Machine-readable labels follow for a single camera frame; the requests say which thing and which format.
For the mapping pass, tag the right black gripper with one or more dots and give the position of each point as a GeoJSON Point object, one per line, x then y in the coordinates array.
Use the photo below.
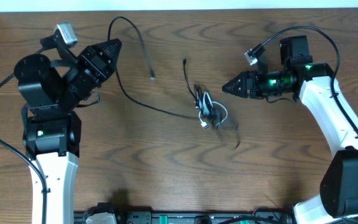
{"type": "Point", "coordinates": [247, 78]}

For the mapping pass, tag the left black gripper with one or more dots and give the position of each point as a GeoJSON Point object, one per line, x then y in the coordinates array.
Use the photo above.
{"type": "Point", "coordinates": [100, 60]}

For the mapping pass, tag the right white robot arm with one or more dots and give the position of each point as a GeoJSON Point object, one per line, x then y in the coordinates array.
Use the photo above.
{"type": "Point", "coordinates": [315, 86]}

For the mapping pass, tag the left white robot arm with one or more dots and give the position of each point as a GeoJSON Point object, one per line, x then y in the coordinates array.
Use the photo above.
{"type": "Point", "coordinates": [53, 89]}

